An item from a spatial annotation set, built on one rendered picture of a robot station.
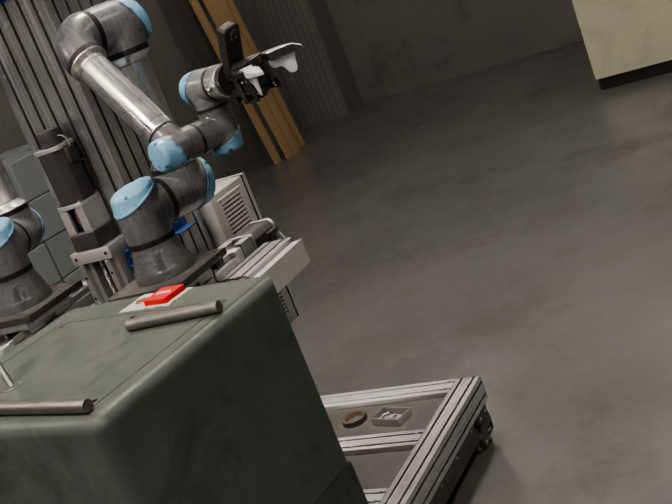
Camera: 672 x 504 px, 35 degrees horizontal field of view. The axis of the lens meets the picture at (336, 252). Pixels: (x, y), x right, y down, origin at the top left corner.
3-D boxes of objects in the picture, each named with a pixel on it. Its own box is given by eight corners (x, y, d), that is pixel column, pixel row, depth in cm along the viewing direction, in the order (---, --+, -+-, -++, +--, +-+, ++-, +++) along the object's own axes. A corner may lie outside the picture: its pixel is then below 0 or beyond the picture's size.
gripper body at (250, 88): (284, 84, 221) (251, 91, 230) (265, 47, 218) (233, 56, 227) (260, 101, 217) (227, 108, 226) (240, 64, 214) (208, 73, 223)
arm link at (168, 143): (32, 16, 236) (172, 151, 220) (73, 1, 242) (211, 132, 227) (31, 55, 245) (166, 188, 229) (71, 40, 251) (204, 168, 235)
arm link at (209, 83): (221, 58, 230) (195, 76, 226) (233, 55, 227) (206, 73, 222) (237, 89, 233) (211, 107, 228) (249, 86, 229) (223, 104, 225)
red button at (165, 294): (188, 292, 200) (183, 283, 199) (168, 307, 195) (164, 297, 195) (166, 296, 203) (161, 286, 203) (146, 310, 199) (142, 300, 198)
